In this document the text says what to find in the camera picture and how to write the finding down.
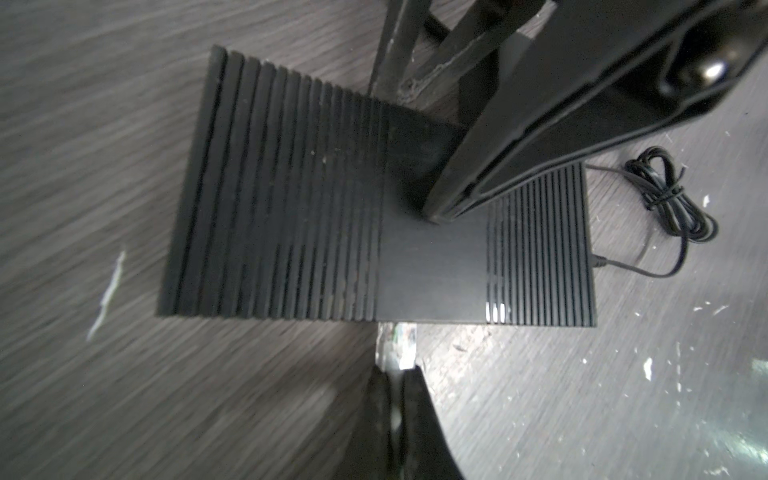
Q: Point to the small black adapter with cable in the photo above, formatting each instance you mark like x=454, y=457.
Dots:
x=654, y=174

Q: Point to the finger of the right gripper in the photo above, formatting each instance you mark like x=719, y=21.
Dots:
x=599, y=74
x=481, y=30

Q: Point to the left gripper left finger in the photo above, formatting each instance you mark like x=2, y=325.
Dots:
x=367, y=455

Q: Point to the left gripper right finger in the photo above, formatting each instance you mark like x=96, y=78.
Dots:
x=424, y=449

